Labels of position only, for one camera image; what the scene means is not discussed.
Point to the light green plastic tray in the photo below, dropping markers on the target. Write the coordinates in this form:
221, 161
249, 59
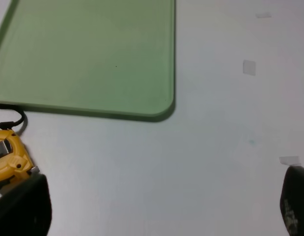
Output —
106, 58

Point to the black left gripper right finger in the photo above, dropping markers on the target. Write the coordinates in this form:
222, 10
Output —
292, 201

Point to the clear tape piece near tray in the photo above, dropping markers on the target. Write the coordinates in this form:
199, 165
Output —
249, 67

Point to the clear tape piece under shorts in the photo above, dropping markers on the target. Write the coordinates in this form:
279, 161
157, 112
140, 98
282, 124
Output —
290, 160

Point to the yellow tape measure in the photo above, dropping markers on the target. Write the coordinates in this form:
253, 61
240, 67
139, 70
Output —
16, 164

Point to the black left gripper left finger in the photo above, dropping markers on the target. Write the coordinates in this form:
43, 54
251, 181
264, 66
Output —
26, 210

